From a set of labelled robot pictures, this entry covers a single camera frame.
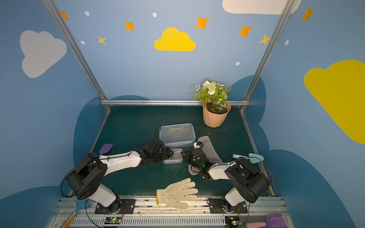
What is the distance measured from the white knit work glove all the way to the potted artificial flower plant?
1.51 feet

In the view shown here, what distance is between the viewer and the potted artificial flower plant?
92 cm

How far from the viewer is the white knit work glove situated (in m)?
0.77
